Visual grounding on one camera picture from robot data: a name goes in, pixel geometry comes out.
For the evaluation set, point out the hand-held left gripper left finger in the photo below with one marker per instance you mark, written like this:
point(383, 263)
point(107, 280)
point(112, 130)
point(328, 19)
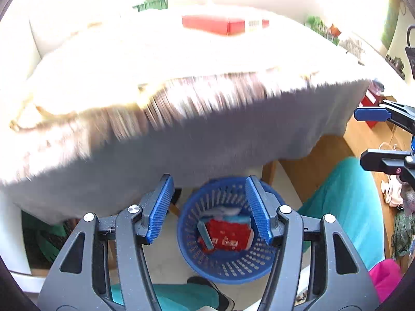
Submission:
point(160, 207)

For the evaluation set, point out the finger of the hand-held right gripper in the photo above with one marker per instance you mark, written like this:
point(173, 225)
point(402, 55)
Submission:
point(371, 114)
point(379, 162)

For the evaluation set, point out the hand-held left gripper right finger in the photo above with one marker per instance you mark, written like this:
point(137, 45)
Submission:
point(257, 207)

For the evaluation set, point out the red snack packet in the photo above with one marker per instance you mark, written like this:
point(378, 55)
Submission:
point(228, 235)

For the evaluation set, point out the light blue tube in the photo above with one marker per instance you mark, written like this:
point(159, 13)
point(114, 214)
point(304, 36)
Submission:
point(206, 236)

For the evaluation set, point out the blue plastic basket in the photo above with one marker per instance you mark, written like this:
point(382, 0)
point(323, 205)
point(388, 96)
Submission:
point(227, 269)

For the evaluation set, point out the person's teal trousers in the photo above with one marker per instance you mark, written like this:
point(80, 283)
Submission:
point(340, 207)

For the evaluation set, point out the grey table cover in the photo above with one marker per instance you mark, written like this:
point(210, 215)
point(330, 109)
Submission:
point(227, 136)

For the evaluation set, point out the black and white shoe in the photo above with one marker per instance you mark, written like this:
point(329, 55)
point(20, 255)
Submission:
point(210, 286)

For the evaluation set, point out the green gift bag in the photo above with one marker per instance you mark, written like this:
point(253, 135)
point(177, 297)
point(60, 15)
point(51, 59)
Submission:
point(321, 27)

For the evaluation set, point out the pink cloth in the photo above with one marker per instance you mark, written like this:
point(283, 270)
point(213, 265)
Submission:
point(385, 280)

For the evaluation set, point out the yellow striped cloth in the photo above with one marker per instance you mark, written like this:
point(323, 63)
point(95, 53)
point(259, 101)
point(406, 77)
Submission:
point(129, 55)

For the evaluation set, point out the red and white box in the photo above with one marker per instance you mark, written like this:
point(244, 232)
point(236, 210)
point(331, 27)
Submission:
point(220, 24)

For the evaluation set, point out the green and white carton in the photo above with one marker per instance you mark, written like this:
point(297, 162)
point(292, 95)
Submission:
point(150, 4)

